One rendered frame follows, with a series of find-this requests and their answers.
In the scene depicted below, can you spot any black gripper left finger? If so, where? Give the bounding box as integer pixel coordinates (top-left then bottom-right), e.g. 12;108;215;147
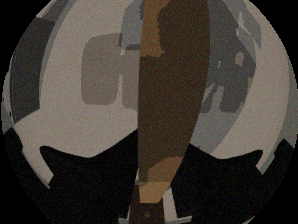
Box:
40;129;138;220

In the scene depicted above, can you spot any long brown wooden rail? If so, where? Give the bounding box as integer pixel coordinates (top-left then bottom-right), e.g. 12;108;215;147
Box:
137;0;210;204

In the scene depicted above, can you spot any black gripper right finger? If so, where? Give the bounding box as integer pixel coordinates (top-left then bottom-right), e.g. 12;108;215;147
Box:
170;143;263;218

